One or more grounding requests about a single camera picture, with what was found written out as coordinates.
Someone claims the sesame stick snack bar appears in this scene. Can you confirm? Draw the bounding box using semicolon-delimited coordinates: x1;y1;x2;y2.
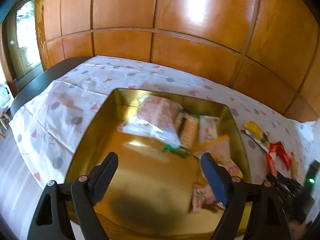
291;152;298;181

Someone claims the red-white snack packet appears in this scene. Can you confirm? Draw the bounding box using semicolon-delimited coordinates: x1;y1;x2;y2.
265;141;291;178

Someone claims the yellow snack packet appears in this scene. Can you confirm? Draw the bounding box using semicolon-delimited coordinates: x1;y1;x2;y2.
242;121;270;153

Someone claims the small red-brown snack packet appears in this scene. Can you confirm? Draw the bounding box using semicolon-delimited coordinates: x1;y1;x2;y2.
190;181;225;213

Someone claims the green cracker pack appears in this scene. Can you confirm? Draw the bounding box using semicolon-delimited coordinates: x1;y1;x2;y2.
163;110;200;158

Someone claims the large pink-white snack bag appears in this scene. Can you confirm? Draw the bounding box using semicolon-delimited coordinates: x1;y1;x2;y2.
118;95;183;146

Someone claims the orange-white snack packet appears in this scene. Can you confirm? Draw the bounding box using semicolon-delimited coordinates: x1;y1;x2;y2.
191;135;243;179

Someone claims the white snack packet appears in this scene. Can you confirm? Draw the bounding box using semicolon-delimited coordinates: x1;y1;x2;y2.
199;115;220;144

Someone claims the patterned white tablecloth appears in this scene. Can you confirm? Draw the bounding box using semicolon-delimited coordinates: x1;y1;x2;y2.
10;56;319;187

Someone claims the gold tin box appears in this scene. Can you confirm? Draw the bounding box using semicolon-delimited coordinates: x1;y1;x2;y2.
64;87;253;240

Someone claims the wooden door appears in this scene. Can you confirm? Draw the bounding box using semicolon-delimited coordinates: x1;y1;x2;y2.
3;0;43;89

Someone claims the wooden wall cabinet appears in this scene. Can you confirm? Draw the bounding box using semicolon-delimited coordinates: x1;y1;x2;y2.
35;0;319;122

